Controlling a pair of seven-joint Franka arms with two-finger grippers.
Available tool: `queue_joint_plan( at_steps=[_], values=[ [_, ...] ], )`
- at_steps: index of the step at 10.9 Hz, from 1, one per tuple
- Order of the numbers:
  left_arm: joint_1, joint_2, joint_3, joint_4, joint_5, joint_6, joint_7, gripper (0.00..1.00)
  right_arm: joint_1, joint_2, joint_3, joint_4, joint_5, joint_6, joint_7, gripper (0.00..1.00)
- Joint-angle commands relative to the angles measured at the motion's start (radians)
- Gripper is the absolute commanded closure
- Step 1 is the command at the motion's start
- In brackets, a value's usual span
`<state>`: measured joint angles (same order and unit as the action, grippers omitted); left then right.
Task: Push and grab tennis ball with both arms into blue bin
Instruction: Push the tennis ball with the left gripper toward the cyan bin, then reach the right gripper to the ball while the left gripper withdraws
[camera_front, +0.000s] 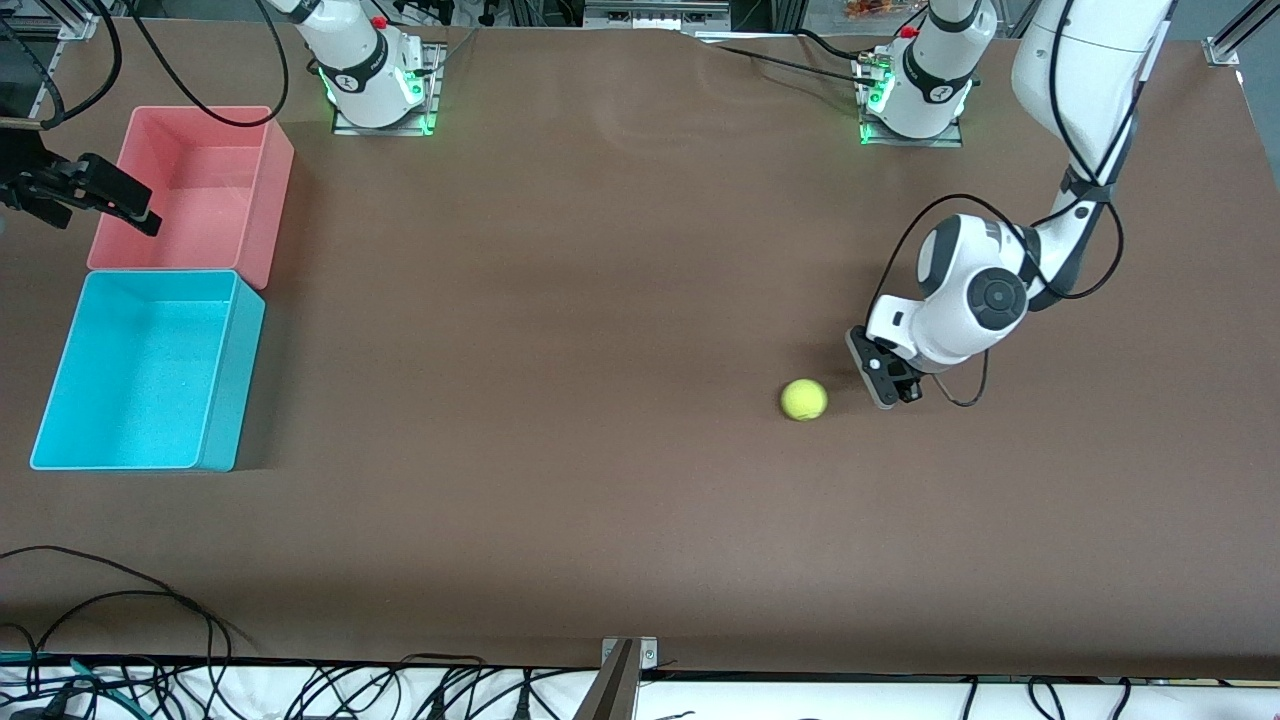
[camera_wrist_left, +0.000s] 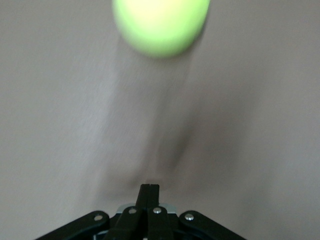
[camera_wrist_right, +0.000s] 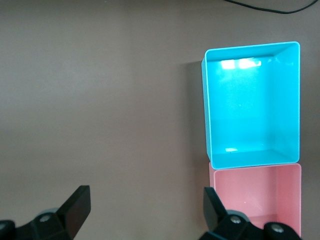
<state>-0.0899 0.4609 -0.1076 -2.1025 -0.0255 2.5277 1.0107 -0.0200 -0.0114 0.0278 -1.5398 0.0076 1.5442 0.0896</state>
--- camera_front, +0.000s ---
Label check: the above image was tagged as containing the blue plastic bin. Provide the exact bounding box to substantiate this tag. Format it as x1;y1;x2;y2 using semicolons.
29;269;267;473

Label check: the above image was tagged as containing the grey metal frame bar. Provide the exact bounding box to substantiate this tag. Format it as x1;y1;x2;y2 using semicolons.
583;0;733;31

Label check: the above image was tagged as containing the yellow tennis ball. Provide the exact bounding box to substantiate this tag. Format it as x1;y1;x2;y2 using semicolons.
780;378;829;422

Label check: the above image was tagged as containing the metal corner bracket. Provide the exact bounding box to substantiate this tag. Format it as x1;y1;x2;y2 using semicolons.
600;637;659;669

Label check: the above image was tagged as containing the pink plastic bin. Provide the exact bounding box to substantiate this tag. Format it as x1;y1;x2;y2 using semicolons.
87;105;296;291

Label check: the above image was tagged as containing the grey camera mount beam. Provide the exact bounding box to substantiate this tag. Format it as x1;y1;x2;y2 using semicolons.
575;640;641;720

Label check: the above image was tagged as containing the aluminium extrusion rail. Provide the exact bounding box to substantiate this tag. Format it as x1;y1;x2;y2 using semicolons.
1203;0;1280;68
55;0;106;41

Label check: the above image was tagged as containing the teal cable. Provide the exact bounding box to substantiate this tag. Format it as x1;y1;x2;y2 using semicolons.
0;652;131;706

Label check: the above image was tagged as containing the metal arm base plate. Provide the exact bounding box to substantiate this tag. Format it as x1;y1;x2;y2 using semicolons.
853;55;966;149
330;42;443;137

